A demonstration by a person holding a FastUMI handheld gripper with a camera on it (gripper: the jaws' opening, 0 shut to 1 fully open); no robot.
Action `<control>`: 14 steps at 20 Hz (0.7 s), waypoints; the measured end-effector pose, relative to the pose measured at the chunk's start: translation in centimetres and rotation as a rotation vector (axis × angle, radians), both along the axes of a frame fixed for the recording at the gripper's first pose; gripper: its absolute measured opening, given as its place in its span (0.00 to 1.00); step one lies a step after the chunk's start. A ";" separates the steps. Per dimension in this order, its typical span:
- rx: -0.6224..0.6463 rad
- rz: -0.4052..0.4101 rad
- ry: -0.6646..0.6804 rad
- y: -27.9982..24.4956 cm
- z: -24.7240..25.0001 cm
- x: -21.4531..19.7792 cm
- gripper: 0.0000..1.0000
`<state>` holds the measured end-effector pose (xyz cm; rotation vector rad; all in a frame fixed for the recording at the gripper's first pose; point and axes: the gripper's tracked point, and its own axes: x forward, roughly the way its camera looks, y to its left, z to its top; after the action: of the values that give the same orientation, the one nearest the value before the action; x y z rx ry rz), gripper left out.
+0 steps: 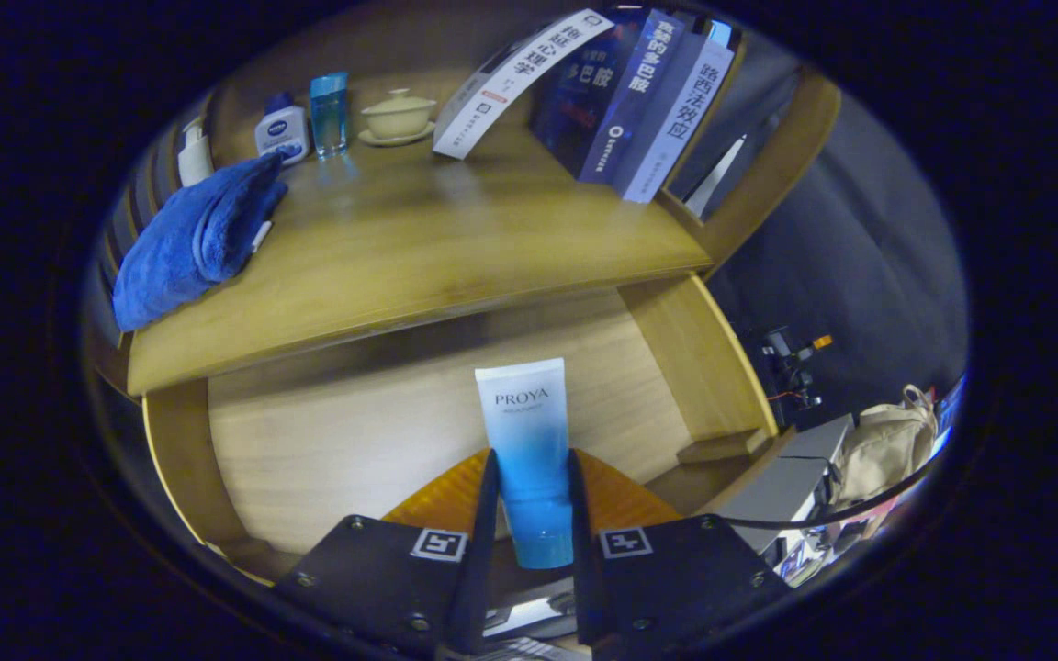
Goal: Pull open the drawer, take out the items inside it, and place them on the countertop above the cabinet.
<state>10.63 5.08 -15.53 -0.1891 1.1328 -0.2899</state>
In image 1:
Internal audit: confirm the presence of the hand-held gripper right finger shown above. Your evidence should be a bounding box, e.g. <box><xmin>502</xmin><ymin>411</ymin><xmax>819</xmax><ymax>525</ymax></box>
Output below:
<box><xmin>568</xmin><ymin>448</ymin><xmax>792</xmax><ymax>657</ymax></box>

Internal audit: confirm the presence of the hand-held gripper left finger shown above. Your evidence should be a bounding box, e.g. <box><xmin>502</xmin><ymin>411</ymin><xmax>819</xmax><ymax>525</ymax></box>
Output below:
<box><xmin>272</xmin><ymin>448</ymin><xmax>501</xmax><ymax>657</ymax></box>

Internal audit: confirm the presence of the blue and white cosmetic tube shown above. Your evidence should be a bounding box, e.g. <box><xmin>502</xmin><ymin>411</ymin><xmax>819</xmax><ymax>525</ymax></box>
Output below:
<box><xmin>475</xmin><ymin>358</ymin><xmax>576</xmax><ymax>570</ymax></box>

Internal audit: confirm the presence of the wooden drawer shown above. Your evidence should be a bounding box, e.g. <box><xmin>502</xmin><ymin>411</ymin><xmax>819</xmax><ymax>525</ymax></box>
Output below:
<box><xmin>141</xmin><ymin>273</ymin><xmax>780</xmax><ymax>587</ymax></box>

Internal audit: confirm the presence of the wooden countertop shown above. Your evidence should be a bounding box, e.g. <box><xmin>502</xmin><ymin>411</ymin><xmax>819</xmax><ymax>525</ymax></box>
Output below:
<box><xmin>125</xmin><ymin>69</ymin><xmax>714</xmax><ymax>398</ymax></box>

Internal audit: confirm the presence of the wooden cabinet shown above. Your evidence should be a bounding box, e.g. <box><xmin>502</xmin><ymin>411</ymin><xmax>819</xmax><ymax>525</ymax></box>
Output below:
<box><xmin>79</xmin><ymin>0</ymin><xmax>842</xmax><ymax>405</ymax></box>

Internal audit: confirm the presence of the grey box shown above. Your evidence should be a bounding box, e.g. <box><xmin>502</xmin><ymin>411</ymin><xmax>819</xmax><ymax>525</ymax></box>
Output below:
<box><xmin>717</xmin><ymin>413</ymin><xmax>856</xmax><ymax>556</ymax></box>

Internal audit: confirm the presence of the black and orange tool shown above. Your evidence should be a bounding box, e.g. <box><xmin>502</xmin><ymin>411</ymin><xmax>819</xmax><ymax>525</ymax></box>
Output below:
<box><xmin>759</xmin><ymin>326</ymin><xmax>835</xmax><ymax>428</ymax></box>

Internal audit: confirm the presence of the beige bag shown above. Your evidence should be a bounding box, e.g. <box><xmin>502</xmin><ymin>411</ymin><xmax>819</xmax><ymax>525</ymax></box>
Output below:
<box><xmin>832</xmin><ymin>384</ymin><xmax>939</xmax><ymax>510</ymax></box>

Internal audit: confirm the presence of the blue folded towel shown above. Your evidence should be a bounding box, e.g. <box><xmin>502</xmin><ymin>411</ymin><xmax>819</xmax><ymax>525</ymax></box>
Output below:
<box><xmin>112</xmin><ymin>151</ymin><xmax>289</xmax><ymax>333</ymax></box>

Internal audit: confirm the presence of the black backdrop cloth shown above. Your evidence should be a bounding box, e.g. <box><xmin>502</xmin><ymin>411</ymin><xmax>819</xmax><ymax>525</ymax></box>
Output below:
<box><xmin>667</xmin><ymin>37</ymin><xmax>969</xmax><ymax>432</ymax></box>

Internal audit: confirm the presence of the beige lidded teacup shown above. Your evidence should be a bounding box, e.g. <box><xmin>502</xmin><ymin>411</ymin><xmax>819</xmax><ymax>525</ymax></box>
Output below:
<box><xmin>357</xmin><ymin>88</ymin><xmax>438</xmax><ymax>148</ymax></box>

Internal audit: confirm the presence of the lilac grey book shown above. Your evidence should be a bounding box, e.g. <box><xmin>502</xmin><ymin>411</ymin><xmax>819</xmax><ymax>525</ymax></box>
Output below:
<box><xmin>621</xmin><ymin>37</ymin><xmax>737</xmax><ymax>205</ymax></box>

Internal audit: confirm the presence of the clear blue bottle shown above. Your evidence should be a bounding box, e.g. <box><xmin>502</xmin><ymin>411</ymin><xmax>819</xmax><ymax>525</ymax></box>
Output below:
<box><xmin>310</xmin><ymin>72</ymin><xmax>350</xmax><ymax>159</ymax></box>

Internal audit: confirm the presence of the white bottle with blue cap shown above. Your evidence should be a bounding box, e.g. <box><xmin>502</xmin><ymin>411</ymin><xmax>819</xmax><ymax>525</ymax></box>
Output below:
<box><xmin>254</xmin><ymin>91</ymin><xmax>310</xmax><ymax>166</ymax></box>

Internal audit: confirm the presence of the dark navy book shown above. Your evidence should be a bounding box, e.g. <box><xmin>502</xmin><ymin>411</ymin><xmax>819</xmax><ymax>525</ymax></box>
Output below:
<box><xmin>529</xmin><ymin>9</ymin><xmax>649</xmax><ymax>175</ymax></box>

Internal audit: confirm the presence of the white book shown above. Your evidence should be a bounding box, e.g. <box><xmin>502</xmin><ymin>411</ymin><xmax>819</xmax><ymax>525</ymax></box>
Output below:
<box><xmin>433</xmin><ymin>8</ymin><xmax>615</xmax><ymax>161</ymax></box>

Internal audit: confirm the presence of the white pump bottle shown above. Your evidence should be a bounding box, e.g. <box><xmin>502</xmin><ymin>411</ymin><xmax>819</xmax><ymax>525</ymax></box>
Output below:
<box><xmin>177</xmin><ymin>117</ymin><xmax>215</xmax><ymax>188</ymax></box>

